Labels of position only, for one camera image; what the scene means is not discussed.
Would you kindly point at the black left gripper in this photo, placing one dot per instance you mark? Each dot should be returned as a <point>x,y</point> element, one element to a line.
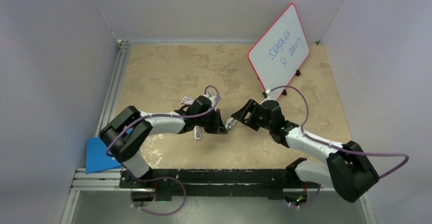
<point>217,127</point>

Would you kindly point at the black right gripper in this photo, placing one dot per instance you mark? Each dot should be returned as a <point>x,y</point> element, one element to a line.
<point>251,106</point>

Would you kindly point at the white stapler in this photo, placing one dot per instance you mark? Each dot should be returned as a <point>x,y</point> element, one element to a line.
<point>230,123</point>
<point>197,133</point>

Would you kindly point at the red white staple box sleeve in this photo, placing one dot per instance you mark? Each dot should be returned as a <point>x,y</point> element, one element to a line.
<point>187,101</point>

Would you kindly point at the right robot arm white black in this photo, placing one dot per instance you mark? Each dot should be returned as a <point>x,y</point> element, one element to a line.
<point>342,167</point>

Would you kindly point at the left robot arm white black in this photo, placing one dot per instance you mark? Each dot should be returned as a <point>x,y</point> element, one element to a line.
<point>124,135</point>

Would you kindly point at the black whiteboard easel stand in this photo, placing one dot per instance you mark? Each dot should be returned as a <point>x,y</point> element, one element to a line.
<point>292,80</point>

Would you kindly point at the red framed whiteboard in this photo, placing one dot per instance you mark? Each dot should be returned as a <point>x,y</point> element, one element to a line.
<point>279,53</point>

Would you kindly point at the blue plastic board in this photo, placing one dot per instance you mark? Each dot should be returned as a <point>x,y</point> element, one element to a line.
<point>96,159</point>

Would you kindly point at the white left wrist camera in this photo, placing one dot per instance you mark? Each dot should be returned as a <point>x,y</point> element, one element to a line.
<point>214,99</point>

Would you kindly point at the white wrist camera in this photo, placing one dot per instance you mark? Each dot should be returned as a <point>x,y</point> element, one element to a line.
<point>266,93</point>
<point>214,99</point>

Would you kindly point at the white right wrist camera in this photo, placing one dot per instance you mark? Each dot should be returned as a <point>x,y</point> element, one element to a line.
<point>266,93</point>

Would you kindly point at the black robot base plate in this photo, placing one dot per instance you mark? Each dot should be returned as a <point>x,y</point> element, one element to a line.
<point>273,184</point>

